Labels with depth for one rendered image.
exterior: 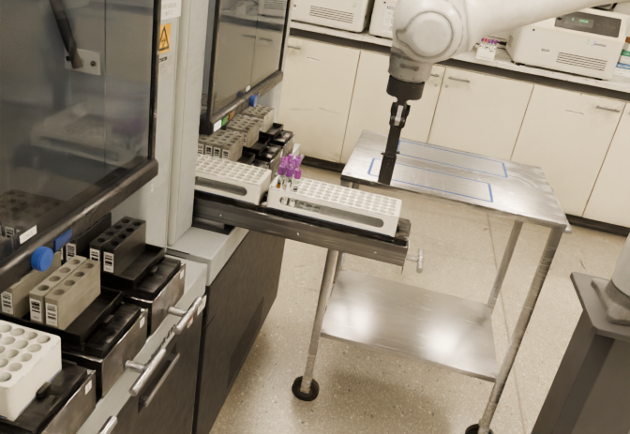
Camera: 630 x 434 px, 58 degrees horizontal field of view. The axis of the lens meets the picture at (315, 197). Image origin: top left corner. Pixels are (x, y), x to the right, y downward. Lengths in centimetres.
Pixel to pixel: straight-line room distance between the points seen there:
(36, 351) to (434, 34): 73
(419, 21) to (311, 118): 276
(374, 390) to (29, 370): 149
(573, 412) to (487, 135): 227
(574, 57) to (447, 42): 268
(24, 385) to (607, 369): 125
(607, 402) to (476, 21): 100
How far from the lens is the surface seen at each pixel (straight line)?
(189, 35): 113
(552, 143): 370
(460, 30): 99
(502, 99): 359
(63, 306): 90
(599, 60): 365
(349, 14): 354
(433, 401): 215
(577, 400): 164
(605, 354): 155
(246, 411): 195
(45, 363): 82
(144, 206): 109
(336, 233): 128
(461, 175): 174
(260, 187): 130
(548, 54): 359
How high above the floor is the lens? 139
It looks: 24 degrees down
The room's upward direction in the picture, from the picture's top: 10 degrees clockwise
